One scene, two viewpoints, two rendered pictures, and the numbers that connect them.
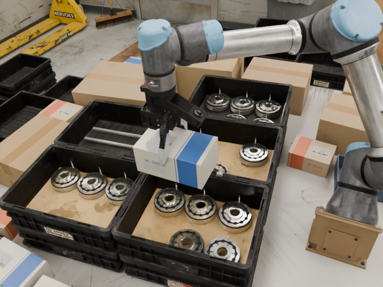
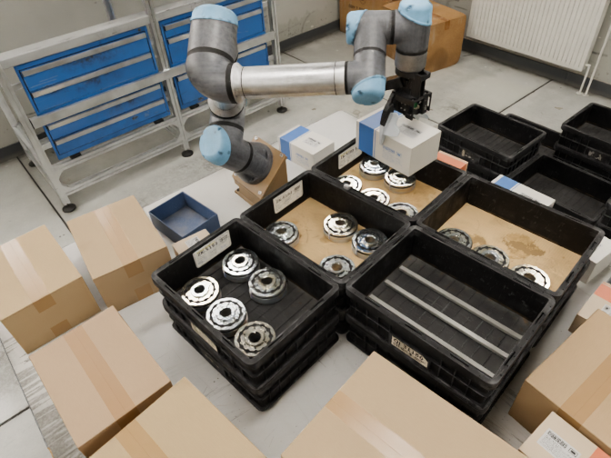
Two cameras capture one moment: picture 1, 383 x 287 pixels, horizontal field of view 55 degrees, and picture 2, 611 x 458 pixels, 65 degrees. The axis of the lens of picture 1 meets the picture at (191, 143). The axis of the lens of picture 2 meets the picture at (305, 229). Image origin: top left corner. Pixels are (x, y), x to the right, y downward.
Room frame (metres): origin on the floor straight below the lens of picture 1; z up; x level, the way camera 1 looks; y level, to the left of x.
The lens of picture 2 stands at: (1.91, 0.28, 1.84)
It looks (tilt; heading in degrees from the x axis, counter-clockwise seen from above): 43 degrees down; 205
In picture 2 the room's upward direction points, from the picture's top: 4 degrees counter-clockwise
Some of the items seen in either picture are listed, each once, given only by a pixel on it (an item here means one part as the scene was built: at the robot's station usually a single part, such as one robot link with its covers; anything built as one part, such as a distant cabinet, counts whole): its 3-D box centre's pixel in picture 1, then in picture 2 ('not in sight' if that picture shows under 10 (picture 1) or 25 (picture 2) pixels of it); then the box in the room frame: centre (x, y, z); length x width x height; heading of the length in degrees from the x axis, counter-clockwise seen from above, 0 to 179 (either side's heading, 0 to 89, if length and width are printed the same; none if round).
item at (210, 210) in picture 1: (200, 206); (373, 198); (0.77, -0.01, 0.86); 0.10 x 0.10 x 0.01
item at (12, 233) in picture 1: (10, 213); (608, 317); (0.90, 0.69, 0.74); 0.16 x 0.12 x 0.07; 155
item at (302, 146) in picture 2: not in sight; (305, 148); (0.41, -0.40, 0.75); 0.20 x 0.12 x 0.09; 68
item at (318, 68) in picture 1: (322, 90); not in sight; (2.09, -0.91, 0.37); 0.40 x 0.30 x 0.45; 63
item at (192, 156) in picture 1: (176, 154); (396, 139); (0.77, 0.04, 1.09); 0.20 x 0.12 x 0.09; 63
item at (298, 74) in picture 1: (276, 85); (108, 385); (1.56, -0.44, 0.78); 0.30 x 0.22 x 0.16; 64
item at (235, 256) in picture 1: (221, 253); (374, 164); (0.59, -0.06, 0.86); 0.10 x 0.10 x 0.01
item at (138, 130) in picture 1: (121, 139); (444, 308); (1.13, 0.27, 0.87); 0.40 x 0.30 x 0.11; 69
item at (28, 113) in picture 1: (28, 142); not in sight; (1.78, 1.00, 0.37); 0.40 x 0.30 x 0.45; 153
